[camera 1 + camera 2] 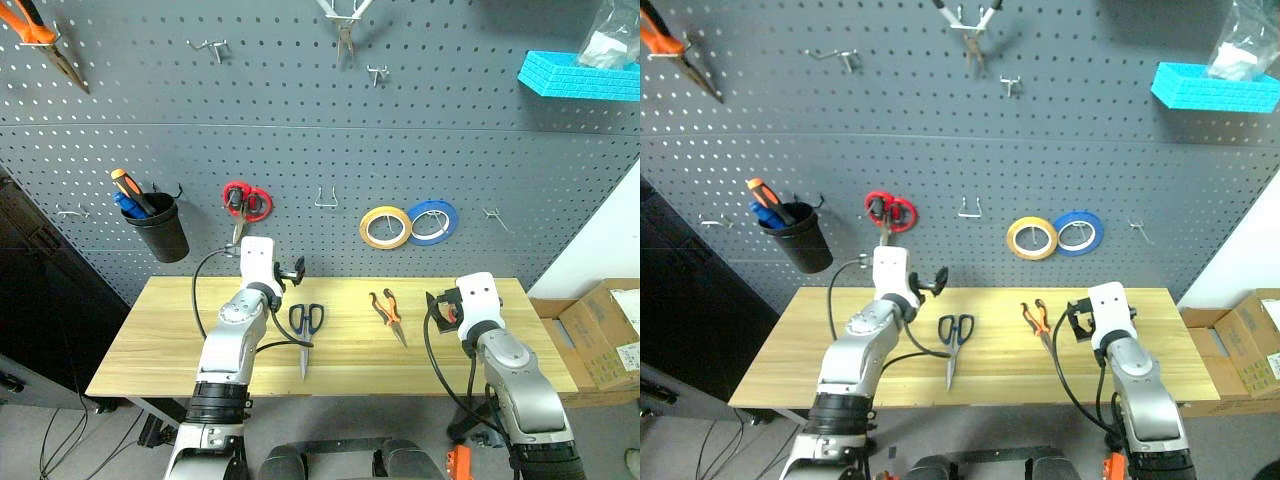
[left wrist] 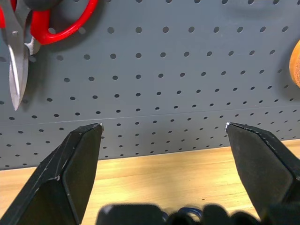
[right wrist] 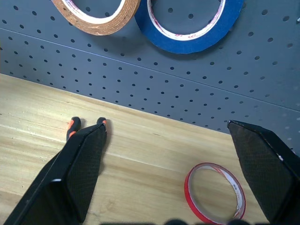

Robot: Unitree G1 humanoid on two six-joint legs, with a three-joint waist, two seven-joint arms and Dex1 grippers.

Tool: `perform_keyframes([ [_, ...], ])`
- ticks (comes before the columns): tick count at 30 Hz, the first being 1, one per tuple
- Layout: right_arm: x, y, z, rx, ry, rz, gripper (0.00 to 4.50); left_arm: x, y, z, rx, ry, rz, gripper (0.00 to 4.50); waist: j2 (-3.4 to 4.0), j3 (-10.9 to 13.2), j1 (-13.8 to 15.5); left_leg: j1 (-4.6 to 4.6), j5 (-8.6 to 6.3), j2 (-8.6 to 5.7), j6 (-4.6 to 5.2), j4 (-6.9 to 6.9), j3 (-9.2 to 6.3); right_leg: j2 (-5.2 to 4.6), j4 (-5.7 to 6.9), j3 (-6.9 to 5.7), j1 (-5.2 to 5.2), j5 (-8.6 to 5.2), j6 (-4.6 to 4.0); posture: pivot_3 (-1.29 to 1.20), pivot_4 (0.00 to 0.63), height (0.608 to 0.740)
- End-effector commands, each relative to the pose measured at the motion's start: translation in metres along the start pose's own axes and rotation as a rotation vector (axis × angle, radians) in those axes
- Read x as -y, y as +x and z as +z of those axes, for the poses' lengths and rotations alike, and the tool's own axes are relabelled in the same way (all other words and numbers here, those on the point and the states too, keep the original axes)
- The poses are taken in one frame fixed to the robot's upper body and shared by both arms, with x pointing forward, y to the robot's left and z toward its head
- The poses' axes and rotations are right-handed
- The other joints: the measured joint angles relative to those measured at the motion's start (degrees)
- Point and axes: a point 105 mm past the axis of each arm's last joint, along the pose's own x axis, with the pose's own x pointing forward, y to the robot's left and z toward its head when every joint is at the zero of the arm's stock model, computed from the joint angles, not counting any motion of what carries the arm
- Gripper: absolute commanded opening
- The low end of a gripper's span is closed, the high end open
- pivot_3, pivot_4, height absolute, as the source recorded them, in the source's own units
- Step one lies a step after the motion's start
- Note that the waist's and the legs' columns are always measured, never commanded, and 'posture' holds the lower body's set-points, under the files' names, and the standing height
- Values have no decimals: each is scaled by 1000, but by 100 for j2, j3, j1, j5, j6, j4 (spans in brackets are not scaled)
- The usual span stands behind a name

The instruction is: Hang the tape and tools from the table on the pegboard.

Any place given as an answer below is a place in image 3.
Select grey pegboard panel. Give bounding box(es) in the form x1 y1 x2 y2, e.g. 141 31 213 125
0 0 300 162

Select blue tape roll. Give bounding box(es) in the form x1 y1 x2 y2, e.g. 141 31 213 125
134 0 244 54

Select tan tape roll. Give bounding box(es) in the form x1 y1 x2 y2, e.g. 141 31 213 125
51 0 141 36

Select red tape roll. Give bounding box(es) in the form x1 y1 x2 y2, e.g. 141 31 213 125
184 162 247 225

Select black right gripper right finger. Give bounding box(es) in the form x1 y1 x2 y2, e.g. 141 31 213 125
226 120 300 225

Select orange black handled pliers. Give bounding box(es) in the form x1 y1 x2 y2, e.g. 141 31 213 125
66 116 108 141

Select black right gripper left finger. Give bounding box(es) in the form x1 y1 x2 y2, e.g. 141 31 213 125
3 123 108 225

